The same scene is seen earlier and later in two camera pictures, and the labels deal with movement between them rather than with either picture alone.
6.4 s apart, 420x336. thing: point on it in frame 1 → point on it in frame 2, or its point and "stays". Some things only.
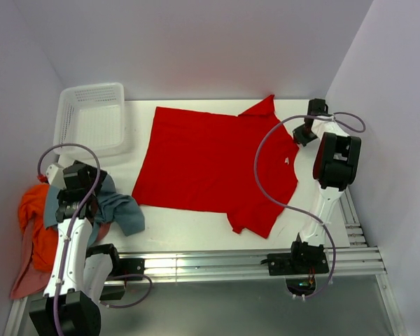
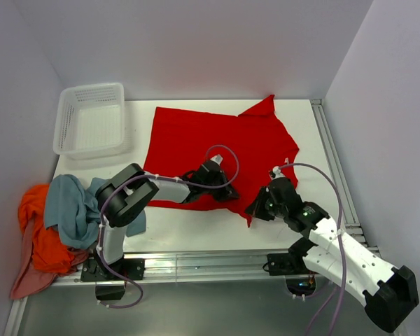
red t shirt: x=244 y=164 stays
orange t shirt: x=45 y=240 stays
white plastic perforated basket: x=92 y=115 stays
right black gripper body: x=304 y=135 → x=266 y=208
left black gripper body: x=92 y=175 → x=218 y=194
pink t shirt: x=31 y=280 stays
